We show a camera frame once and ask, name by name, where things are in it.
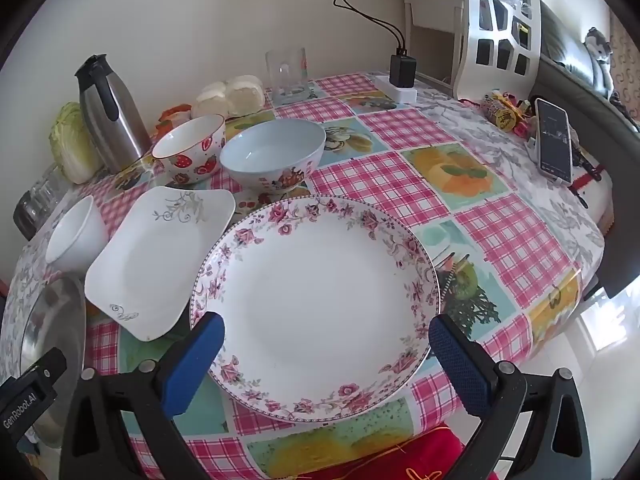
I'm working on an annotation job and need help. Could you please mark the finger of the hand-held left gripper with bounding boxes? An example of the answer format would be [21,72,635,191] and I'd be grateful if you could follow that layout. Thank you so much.
[17,347,68,396]

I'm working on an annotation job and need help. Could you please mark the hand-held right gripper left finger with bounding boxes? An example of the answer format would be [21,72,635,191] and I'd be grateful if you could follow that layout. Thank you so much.
[60,311,226,480]

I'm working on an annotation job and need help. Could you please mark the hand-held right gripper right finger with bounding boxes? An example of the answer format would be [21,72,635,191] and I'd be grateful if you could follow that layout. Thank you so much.
[429,314,586,480]

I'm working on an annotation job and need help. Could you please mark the white square plate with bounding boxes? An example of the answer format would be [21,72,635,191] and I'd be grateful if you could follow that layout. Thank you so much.
[84,186,237,343]

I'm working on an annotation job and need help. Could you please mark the small white bowl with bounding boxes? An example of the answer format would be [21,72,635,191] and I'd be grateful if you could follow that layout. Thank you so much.
[44,195,110,276]

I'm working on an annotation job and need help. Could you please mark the round floral rim plate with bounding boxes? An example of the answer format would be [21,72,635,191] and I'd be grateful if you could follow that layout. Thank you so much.
[189,193,442,423]

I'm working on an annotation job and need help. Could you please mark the strawberry print bowl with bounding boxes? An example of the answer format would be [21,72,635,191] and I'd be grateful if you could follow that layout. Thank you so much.
[151,114,226,188]

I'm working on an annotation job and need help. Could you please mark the large light blue bowl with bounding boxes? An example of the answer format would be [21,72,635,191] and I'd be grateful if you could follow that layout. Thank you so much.
[219,119,327,195]

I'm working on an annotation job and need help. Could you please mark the red cloth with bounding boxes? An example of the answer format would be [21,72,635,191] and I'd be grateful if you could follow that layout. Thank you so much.
[300,422,501,480]

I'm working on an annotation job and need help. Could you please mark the small glass jar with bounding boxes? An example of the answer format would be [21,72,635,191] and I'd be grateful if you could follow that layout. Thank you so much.
[14,185,51,238]

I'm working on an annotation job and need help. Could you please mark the pink checked tablecloth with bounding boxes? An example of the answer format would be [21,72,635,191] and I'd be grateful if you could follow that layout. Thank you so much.
[82,72,583,480]

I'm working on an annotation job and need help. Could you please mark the clear glass cup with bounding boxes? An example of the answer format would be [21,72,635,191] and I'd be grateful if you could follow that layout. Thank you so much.
[35,162,68,201]

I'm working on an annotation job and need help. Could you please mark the napa cabbage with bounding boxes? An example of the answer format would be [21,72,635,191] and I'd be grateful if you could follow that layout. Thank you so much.
[48,101,105,185]

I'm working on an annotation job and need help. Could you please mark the white phone stand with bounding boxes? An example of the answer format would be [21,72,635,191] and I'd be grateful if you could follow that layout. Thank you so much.
[526,135,561,183]

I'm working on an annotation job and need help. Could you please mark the black and red object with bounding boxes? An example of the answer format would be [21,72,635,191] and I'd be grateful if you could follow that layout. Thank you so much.
[567,145,608,208]

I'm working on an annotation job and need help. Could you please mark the orange snack packet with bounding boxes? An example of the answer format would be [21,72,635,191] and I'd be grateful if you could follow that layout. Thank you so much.
[156,104,193,136]

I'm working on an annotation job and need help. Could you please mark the smartphone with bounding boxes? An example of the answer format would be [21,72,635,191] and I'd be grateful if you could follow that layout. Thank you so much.
[534,97,575,184]

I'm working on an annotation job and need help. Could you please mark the stainless steel thermal carafe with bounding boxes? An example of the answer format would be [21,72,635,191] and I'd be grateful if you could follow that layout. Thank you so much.
[75,53,152,175]

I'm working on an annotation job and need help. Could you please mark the colourful sweets packets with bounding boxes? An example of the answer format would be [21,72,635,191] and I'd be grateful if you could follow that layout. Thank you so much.
[492,90,538,137]

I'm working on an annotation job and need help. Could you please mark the yellow candy roll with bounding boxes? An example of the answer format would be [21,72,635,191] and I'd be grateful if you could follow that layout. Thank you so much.
[482,97,518,133]

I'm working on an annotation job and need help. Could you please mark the bag of white steamed buns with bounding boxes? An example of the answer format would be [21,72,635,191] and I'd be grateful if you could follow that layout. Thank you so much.
[191,75,266,120]

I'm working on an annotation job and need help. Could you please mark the white power strip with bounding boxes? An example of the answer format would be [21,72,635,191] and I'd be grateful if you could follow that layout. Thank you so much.
[375,74,418,102]

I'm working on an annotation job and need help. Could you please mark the clear glass mug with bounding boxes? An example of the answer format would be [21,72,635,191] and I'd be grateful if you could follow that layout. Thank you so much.
[265,47,311,101]

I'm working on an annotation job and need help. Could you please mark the black charger adapter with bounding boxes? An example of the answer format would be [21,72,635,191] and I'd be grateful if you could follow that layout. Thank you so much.
[389,47,417,90]

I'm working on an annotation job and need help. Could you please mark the patterned cushion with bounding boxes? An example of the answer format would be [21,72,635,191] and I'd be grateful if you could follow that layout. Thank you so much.
[610,10,640,131]

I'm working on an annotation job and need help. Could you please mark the dark leather sofa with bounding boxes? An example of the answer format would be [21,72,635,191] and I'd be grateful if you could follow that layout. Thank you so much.
[530,0,640,131]

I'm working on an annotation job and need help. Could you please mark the grey plush toy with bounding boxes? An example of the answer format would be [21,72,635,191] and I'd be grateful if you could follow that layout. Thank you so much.
[584,27,613,96]

